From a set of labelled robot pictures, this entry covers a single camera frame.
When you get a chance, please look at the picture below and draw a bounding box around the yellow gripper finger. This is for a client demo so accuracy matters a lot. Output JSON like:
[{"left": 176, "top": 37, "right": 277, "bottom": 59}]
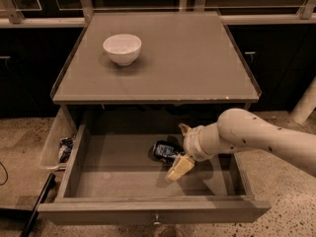
[
  {"left": 179, "top": 123, "right": 192, "bottom": 137},
  {"left": 166, "top": 155, "right": 195, "bottom": 182}
]

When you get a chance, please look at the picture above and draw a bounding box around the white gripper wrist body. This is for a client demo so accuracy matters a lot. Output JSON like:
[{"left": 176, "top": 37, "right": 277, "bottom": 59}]
[{"left": 183, "top": 124, "right": 214, "bottom": 162}]

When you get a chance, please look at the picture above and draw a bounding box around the blue pepsi can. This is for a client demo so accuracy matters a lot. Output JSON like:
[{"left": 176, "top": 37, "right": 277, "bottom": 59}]
[{"left": 153, "top": 140, "right": 185, "bottom": 164}]

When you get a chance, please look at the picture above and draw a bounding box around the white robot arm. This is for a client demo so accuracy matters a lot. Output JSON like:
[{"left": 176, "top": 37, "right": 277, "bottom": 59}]
[{"left": 166, "top": 109, "right": 316, "bottom": 182}]

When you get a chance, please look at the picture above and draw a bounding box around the white cylindrical robot base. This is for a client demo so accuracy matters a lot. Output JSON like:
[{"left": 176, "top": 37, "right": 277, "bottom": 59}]
[{"left": 290, "top": 77, "right": 316, "bottom": 124}]

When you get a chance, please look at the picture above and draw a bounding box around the small metal drawer knob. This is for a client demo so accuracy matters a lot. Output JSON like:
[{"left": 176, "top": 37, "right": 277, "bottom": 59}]
[{"left": 153, "top": 213, "right": 161, "bottom": 226}]

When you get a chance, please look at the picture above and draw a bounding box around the open grey top drawer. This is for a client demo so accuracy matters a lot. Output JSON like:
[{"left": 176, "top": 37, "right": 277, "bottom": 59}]
[{"left": 39, "top": 112, "right": 271, "bottom": 225}]

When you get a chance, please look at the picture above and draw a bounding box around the grey cabinet counter unit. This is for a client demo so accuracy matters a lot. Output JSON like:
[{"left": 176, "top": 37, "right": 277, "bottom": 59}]
[{"left": 50, "top": 12, "right": 261, "bottom": 109}]

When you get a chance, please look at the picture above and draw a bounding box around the white ceramic bowl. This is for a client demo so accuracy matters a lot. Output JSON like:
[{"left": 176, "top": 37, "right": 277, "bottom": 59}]
[{"left": 103, "top": 34, "right": 142, "bottom": 66}]

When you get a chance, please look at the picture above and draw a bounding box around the blue snack bag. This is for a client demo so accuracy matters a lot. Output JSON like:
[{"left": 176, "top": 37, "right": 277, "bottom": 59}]
[{"left": 58, "top": 137, "right": 74, "bottom": 163}]

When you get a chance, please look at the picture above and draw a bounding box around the clear plastic side bin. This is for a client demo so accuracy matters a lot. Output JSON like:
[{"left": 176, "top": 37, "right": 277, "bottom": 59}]
[{"left": 39, "top": 108, "right": 77, "bottom": 171}]

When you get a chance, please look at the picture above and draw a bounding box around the black bar on floor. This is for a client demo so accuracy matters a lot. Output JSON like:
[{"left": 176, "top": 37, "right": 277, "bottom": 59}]
[{"left": 20, "top": 173, "right": 55, "bottom": 237}]

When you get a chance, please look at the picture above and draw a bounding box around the metal railing frame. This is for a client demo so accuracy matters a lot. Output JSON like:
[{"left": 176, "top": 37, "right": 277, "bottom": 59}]
[{"left": 0, "top": 0, "right": 316, "bottom": 28}]

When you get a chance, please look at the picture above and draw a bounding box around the black cable on floor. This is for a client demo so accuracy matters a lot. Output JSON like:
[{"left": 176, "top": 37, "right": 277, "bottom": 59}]
[{"left": 0, "top": 161, "right": 10, "bottom": 187}]

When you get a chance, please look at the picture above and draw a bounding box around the dark cabinet left handle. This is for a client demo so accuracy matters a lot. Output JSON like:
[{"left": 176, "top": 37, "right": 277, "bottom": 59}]
[{"left": 0, "top": 55, "right": 11, "bottom": 60}]

